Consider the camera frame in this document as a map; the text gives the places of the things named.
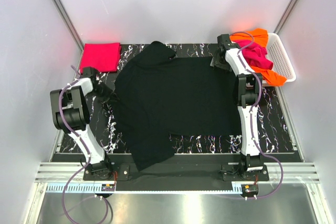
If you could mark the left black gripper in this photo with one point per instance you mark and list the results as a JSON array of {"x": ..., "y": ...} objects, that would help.
[{"x": 108, "y": 92}]

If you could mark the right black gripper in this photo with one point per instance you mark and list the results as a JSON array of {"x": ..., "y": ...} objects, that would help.
[{"x": 224, "y": 66}]

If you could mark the black t-shirt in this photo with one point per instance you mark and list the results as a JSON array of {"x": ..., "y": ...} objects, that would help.
[{"x": 160, "y": 94}]

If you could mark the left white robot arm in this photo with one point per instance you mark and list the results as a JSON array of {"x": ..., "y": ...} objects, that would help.
[{"x": 70, "y": 114}]

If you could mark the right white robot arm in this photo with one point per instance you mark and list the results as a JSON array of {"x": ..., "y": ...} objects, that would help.
[{"x": 247, "y": 94}]

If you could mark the folded pink t-shirt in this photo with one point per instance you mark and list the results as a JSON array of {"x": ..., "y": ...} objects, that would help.
[{"x": 103, "y": 57}]

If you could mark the crumpled pink t-shirt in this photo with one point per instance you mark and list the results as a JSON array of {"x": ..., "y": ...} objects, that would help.
[{"x": 254, "y": 54}]

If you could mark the orange t-shirt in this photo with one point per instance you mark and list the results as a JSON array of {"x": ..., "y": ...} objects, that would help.
[{"x": 260, "y": 36}]

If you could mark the white plastic basket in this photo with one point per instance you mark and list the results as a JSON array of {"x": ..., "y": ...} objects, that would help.
[{"x": 278, "y": 55}]

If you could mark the aluminium frame rail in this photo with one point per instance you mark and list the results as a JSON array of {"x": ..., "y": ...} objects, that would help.
[{"x": 293, "y": 172}]

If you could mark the white slotted cable duct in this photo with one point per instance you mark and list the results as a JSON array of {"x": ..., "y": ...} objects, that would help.
[{"x": 101, "y": 188}]

